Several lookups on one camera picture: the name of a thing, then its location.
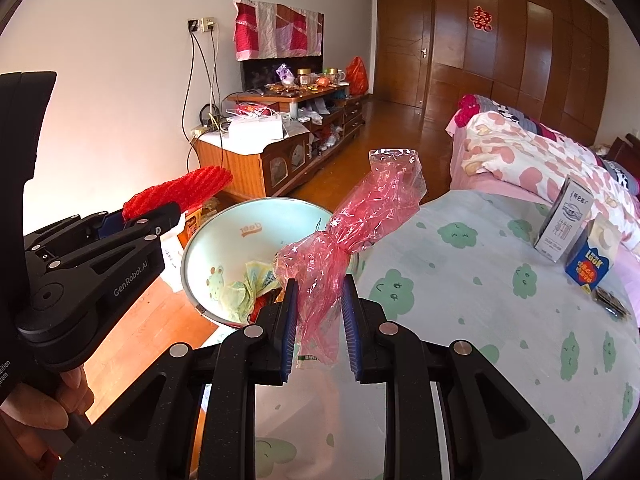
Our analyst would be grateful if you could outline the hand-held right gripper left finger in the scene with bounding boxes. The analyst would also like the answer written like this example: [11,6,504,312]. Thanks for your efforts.
[52,278,299,480]

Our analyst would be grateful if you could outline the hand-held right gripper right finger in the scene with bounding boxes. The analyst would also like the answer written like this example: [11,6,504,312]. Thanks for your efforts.
[341,274,583,480]

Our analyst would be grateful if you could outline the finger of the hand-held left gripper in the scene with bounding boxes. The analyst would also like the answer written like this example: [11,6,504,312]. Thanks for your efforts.
[100,202,182,241]

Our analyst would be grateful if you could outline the red mesh net bag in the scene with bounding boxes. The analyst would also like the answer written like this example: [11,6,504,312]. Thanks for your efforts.
[122,166,234,222]

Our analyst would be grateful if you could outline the pale yellow plastic bag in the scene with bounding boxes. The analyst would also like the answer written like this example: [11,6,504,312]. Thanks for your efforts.
[222,260,281,323]

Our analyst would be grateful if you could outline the white enamel basin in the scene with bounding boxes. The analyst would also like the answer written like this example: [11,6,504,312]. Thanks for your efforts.
[180,197,362,331]

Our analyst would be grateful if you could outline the pink plastic bag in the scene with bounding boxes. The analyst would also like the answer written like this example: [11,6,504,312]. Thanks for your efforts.
[274,148,427,367]

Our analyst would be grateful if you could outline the person's left hand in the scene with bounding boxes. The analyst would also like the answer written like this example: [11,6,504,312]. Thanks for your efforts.
[0,365,96,476]

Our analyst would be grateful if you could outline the low wooden cabinet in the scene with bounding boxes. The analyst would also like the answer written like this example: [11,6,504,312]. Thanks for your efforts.
[192,127,311,202]

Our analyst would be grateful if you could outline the cloud print tablecloth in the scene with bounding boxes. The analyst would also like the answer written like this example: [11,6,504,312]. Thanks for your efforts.
[252,190,640,480]

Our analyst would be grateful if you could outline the white flat box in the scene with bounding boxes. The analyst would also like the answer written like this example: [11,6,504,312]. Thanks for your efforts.
[227,114,283,142]

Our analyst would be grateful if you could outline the black television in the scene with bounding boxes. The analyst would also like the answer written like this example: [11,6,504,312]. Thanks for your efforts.
[241,52,323,92]

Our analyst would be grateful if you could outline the wooden bed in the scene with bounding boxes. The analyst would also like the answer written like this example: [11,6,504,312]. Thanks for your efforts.
[445,94,640,221]

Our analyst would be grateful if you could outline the long wooden tv cabinet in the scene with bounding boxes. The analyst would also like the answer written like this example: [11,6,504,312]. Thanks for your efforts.
[227,82,372,171]

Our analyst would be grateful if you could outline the red patchwork cloth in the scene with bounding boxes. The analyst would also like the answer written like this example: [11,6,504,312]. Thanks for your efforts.
[234,1,323,62]

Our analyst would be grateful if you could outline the white tall carton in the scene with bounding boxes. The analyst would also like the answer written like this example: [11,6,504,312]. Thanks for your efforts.
[534,176,587,264]

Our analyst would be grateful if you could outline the pink heart blanket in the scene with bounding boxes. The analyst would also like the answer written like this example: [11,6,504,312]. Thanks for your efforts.
[462,112,640,231]

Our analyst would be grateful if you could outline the small blue box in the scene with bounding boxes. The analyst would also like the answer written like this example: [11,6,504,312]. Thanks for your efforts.
[565,214,622,289]

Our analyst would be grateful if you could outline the magenta cloth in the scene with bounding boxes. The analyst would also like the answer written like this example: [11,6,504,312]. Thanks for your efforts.
[459,94,481,126]

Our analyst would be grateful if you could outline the red plastic bag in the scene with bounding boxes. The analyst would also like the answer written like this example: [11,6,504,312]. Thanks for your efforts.
[346,56,370,96]

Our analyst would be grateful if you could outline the dark flat packet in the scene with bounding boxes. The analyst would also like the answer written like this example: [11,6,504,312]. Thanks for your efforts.
[590,287,632,319]

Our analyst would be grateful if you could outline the brown wooden door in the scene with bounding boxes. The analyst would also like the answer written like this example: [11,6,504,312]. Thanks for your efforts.
[375,0,433,108]

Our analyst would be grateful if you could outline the cow print pillow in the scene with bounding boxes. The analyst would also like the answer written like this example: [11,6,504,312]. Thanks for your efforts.
[602,157,640,192]

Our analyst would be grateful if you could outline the brown wooden wardrobe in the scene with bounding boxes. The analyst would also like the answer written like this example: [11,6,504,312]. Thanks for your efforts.
[360,0,611,146]

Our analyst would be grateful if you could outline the red paper decoration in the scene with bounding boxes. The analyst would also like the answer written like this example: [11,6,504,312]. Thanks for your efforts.
[469,6,493,32]

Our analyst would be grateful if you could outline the hanging cables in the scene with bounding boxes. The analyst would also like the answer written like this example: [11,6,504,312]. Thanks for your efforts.
[182,30,223,171]

